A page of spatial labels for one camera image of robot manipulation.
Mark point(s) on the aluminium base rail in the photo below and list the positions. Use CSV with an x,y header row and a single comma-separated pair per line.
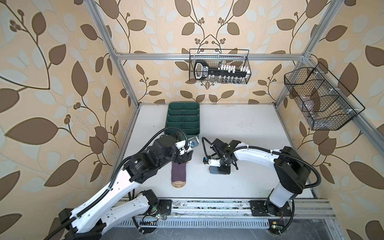
x,y
316,209

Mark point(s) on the green compartment tray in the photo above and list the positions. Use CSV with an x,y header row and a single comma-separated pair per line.
x,y
185,116

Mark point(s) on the wire basket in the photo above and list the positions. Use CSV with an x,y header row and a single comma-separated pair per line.
x,y
213,56
325,102

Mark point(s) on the purple sock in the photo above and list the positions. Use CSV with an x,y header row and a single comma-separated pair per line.
x,y
179,175

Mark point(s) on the blue orange striped sock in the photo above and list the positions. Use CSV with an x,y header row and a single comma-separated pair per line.
x,y
214,170

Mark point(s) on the black socket set tool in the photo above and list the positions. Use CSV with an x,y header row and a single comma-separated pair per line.
x,y
202,70

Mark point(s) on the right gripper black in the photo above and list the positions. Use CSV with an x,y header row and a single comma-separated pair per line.
x,y
225,171

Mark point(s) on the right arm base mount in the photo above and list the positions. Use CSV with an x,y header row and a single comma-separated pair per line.
x,y
264,208

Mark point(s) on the back wire basket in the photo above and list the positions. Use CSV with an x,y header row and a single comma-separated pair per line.
x,y
213,56

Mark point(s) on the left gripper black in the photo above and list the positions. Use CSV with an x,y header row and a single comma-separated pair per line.
x,y
184,157

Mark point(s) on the right wire basket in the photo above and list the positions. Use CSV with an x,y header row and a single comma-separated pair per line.
x,y
325,102

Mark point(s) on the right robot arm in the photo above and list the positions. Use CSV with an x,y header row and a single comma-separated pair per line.
x,y
293,172

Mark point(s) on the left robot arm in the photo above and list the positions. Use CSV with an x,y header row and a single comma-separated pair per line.
x,y
92,219

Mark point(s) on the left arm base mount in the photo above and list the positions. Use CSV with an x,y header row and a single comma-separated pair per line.
x,y
159,207

